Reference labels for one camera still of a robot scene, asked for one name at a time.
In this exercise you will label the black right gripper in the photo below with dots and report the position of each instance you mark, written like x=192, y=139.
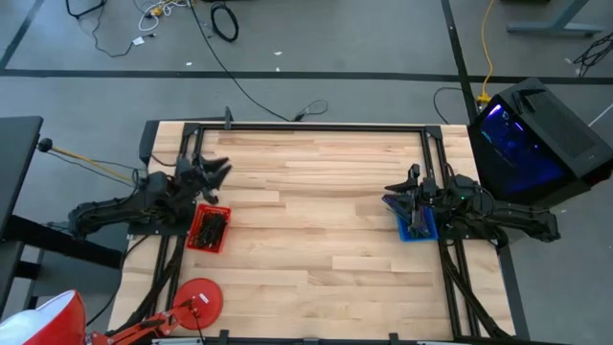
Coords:
x=433, y=194

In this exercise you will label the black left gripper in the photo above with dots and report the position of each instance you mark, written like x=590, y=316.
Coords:
x=191, y=179

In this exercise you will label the red jointed lamp arm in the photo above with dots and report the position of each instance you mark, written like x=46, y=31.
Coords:
x=143, y=328

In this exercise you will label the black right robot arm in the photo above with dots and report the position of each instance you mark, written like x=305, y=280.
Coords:
x=517, y=215

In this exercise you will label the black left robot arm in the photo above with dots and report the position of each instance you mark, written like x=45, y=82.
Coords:
x=120, y=211

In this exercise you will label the blue plastic basket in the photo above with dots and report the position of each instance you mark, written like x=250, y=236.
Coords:
x=404, y=236

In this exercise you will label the red plastic basket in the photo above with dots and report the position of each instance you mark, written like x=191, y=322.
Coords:
x=194, y=239

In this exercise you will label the red round lamp base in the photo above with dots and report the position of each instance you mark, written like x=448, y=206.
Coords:
x=211, y=311

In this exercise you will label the black computer tower blue light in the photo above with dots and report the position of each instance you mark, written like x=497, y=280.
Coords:
x=551, y=124

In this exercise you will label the wooden stick black knob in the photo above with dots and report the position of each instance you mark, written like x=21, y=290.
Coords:
x=44, y=144

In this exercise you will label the black desk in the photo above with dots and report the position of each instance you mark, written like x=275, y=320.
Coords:
x=16, y=158

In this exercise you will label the grey desk foot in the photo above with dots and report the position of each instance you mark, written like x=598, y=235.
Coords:
x=551, y=29

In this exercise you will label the red lamp shade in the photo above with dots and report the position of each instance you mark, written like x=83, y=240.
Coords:
x=43, y=321

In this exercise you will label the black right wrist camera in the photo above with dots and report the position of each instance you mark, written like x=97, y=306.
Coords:
x=414, y=171

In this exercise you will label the black aluminium table frame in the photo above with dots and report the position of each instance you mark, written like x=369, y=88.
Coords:
x=311, y=127

